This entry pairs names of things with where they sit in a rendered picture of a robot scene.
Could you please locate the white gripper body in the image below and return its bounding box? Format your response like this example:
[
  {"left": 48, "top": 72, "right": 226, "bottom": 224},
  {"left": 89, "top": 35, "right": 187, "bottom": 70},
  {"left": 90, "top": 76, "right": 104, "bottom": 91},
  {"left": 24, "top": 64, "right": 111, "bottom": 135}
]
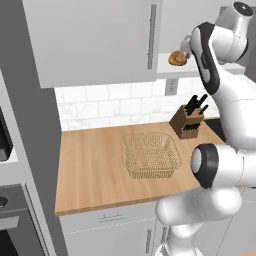
[{"left": 179, "top": 32, "right": 194, "bottom": 58}]

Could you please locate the brown bread loaf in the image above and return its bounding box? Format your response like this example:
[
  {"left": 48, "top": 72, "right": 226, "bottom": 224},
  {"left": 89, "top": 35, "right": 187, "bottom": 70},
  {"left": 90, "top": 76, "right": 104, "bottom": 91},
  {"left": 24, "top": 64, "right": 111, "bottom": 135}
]
[{"left": 168, "top": 50, "right": 190, "bottom": 67}]

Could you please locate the white cabinet shelf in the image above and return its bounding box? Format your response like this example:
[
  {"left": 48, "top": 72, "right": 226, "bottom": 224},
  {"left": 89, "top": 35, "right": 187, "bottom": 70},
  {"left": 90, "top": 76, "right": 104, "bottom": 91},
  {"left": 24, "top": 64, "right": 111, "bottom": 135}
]
[{"left": 156, "top": 52, "right": 247, "bottom": 80}]

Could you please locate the grey base cabinet door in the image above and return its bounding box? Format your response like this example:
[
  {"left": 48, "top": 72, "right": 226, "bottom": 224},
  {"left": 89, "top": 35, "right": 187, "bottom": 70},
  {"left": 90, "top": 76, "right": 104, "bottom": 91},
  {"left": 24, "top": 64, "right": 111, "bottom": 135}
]
[
  {"left": 155, "top": 222, "right": 172, "bottom": 256},
  {"left": 63, "top": 218, "right": 158, "bottom": 256}
]

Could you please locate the brown wooden knife block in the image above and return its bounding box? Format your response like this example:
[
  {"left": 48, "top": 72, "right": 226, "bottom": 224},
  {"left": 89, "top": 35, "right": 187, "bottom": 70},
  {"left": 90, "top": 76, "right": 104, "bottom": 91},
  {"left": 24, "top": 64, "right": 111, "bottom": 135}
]
[{"left": 168, "top": 104, "right": 205, "bottom": 141}]

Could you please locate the black hob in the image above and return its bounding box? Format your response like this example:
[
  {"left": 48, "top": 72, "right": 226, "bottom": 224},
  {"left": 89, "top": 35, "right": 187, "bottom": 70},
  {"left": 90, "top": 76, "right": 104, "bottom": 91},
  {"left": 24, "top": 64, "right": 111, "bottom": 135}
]
[{"left": 203, "top": 117, "right": 228, "bottom": 144}]

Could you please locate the grey tall appliance housing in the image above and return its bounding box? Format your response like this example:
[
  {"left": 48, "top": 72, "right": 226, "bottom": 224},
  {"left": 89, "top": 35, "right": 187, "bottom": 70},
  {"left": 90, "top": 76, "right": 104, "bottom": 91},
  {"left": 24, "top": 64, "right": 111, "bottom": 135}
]
[{"left": 0, "top": 0, "right": 70, "bottom": 256}]

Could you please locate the black built-in microwave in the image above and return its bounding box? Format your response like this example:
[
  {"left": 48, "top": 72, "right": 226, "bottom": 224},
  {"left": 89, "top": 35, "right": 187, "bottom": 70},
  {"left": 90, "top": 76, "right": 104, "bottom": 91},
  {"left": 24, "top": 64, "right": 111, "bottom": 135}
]
[{"left": 0, "top": 105, "right": 15, "bottom": 163}]

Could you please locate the grey drawer front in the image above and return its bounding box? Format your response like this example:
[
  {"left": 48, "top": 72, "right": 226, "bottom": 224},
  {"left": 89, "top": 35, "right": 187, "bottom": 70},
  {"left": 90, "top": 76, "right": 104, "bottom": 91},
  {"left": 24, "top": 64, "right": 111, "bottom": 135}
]
[{"left": 59, "top": 200, "right": 162, "bottom": 235}]

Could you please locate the black built-in oven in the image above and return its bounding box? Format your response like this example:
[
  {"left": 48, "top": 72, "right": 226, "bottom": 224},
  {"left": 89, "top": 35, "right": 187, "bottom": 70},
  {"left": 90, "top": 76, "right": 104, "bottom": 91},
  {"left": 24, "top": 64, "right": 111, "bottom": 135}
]
[{"left": 0, "top": 184, "right": 46, "bottom": 256}]

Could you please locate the long grey cabinet door handle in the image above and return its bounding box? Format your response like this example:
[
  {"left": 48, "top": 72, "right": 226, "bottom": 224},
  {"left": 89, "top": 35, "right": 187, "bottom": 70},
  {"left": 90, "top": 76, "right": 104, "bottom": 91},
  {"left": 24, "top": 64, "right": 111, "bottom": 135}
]
[{"left": 147, "top": 3, "right": 158, "bottom": 70}]

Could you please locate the grey wall outlet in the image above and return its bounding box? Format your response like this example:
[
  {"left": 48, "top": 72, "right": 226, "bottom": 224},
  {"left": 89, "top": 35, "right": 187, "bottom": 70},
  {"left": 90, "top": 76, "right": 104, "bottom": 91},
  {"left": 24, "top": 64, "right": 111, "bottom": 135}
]
[{"left": 165, "top": 77, "right": 179, "bottom": 97}]

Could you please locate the black knife handle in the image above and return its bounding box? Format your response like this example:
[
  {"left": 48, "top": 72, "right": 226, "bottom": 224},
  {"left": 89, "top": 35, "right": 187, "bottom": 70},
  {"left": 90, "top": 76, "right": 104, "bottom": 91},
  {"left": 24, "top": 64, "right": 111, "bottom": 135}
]
[
  {"left": 184, "top": 95, "right": 199, "bottom": 115},
  {"left": 194, "top": 93, "right": 210, "bottom": 112},
  {"left": 197, "top": 104, "right": 210, "bottom": 117}
]

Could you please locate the grey wall cabinet door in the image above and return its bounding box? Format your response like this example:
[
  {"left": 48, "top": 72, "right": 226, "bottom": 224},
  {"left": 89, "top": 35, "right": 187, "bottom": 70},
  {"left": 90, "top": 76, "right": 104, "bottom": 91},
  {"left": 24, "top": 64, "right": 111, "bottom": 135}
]
[{"left": 21, "top": 0, "right": 164, "bottom": 90}]

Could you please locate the tan wire basket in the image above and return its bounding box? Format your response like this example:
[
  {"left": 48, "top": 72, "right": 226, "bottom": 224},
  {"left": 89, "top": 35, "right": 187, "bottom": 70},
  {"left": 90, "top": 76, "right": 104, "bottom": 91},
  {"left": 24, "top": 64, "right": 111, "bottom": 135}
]
[{"left": 119, "top": 131, "right": 183, "bottom": 181}]

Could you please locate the grey drawer handle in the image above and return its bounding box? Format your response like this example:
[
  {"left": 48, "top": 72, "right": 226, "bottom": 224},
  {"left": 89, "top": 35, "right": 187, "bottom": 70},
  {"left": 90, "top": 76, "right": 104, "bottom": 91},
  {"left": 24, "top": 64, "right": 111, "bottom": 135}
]
[{"left": 98, "top": 212, "right": 126, "bottom": 224}]

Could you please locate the grey base cabinet door handle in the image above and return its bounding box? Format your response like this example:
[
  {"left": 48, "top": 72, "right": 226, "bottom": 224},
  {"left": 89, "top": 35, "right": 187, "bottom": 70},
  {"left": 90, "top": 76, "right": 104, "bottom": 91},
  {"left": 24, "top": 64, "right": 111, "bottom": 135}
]
[
  {"left": 145, "top": 228, "right": 153, "bottom": 255},
  {"left": 161, "top": 226, "right": 168, "bottom": 245}
]

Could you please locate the grey oven handle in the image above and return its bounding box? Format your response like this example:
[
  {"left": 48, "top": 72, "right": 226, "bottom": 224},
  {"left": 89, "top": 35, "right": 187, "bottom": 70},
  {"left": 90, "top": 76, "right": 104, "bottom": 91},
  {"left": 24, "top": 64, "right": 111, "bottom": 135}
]
[{"left": 0, "top": 215, "right": 21, "bottom": 232}]

